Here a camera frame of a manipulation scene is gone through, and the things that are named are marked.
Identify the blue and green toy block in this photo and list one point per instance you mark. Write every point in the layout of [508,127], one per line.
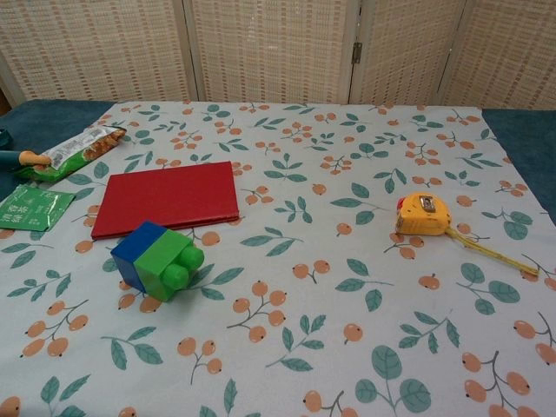
[152,260]

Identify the floral berry print tablecloth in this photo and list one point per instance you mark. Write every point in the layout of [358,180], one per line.
[304,217]

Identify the woven rattan folding screen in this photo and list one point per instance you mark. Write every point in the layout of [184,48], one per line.
[278,43]

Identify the green tea sachet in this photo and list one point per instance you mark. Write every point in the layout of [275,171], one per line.
[35,206]

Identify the yellow tape measure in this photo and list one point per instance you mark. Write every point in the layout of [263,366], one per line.
[421,217]

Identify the metal screen hinge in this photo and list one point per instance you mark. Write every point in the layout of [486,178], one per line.
[357,53]

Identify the green nut snack packet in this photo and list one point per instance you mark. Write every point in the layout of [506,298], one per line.
[74,152]

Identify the red hardcover book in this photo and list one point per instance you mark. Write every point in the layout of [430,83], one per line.
[165,197]

